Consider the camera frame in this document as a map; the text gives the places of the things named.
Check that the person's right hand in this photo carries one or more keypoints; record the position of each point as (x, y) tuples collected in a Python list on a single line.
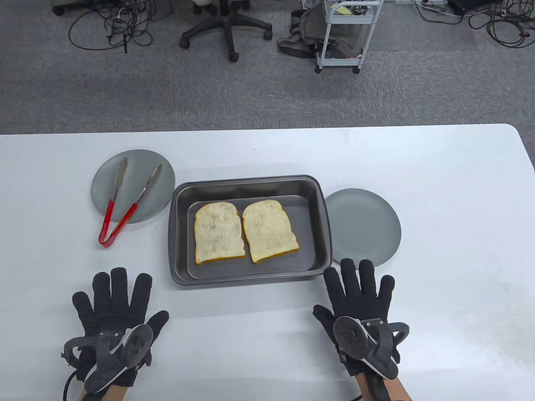
[(359, 296)]

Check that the person's left hand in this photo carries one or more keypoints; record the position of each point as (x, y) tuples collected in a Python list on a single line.
[(113, 300)]

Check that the grey round plate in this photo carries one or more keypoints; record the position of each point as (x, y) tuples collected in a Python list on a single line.
[(125, 188), (363, 225)]

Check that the toast slice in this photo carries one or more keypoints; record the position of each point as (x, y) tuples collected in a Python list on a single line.
[(219, 234), (269, 232)]

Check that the dark metal baking tray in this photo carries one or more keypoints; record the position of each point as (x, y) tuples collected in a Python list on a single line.
[(250, 269)]

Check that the person's left forearm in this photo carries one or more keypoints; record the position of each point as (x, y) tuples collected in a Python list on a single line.
[(104, 395)]

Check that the right hand tracking controller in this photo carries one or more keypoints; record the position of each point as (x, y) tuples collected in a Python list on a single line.
[(351, 334)]

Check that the hand tracking controller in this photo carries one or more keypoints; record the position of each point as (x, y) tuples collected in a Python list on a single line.
[(133, 342), (351, 334)]

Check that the left hand tracking controller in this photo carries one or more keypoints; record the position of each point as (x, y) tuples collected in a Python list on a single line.
[(133, 342)]

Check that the white utility cart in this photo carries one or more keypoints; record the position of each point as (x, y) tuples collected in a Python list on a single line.
[(338, 62)]

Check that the grey backpack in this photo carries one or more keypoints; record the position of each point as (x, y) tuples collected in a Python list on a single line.
[(307, 25)]

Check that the black office chair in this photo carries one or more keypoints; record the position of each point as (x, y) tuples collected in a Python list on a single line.
[(229, 29)]

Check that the black wheeled furniture base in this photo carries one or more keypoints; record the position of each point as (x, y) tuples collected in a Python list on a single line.
[(62, 6)]

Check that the black equipment box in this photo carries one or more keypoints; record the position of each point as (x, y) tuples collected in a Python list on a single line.
[(462, 5)]

